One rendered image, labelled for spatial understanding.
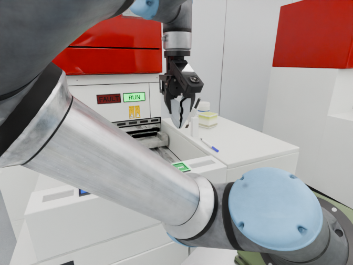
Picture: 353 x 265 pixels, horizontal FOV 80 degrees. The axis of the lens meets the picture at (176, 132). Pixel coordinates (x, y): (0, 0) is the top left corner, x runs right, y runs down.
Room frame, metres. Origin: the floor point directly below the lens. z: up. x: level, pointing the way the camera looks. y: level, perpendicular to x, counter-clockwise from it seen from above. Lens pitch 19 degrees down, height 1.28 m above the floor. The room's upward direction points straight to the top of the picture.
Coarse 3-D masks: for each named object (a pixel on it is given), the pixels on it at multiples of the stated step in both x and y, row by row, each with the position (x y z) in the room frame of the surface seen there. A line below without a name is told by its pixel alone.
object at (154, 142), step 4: (140, 140) 1.04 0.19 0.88; (144, 140) 1.04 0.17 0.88; (148, 140) 1.04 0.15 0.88; (152, 140) 1.04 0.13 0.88; (156, 140) 1.04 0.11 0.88; (160, 140) 1.04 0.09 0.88; (144, 144) 0.99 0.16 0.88; (148, 144) 1.00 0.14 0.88; (152, 144) 1.01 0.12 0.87; (156, 144) 1.02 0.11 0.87; (160, 144) 1.03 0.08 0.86; (164, 144) 1.03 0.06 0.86
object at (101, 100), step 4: (100, 96) 1.04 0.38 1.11; (104, 96) 1.05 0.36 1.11; (108, 96) 1.06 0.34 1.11; (112, 96) 1.06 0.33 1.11; (116, 96) 1.07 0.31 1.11; (100, 100) 1.04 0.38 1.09; (104, 100) 1.05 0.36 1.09; (108, 100) 1.06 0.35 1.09; (112, 100) 1.06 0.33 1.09; (116, 100) 1.07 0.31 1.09
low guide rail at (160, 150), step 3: (156, 147) 1.04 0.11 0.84; (159, 147) 1.02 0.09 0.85; (156, 150) 1.04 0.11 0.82; (159, 150) 0.99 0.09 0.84; (162, 150) 0.98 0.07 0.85; (159, 153) 0.99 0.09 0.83; (162, 153) 0.95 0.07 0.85; (165, 153) 0.94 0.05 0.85; (162, 156) 0.95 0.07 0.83; (165, 156) 0.91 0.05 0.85; (168, 156) 0.91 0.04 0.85; (165, 159) 0.91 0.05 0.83; (168, 159) 0.88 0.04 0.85; (171, 159) 0.87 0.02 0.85; (171, 162) 0.85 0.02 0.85
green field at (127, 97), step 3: (135, 93) 1.11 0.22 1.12; (138, 93) 1.12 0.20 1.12; (141, 93) 1.13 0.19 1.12; (126, 96) 1.09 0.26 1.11; (129, 96) 1.10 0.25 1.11; (132, 96) 1.11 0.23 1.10; (135, 96) 1.11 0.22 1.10; (138, 96) 1.12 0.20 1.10; (141, 96) 1.13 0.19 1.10; (126, 99) 1.09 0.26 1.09; (129, 99) 1.10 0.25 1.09; (132, 99) 1.11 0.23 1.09; (135, 99) 1.11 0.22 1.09; (138, 99) 1.12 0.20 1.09; (141, 99) 1.13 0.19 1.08
